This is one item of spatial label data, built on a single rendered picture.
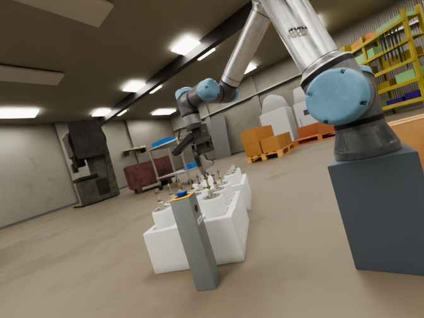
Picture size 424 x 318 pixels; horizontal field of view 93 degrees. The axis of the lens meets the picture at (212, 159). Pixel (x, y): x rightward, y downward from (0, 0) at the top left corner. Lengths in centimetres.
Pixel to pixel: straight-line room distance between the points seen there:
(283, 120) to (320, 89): 568
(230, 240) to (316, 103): 56
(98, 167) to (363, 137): 643
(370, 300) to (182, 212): 52
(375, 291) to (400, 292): 5
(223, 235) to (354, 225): 42
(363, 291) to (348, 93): 47
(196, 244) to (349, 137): 55
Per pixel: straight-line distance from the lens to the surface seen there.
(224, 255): 85
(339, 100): 50
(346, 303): 66
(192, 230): 69
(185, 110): 82
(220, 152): 1060
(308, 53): 55
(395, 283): 72
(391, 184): 65
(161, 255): 95
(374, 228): 69
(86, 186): 651
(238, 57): 82
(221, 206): 82
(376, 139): 65
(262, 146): 392
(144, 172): 484
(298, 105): 606
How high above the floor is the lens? 43
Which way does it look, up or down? 2 degrees down
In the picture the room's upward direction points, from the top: 17 degrees counter-clockwise
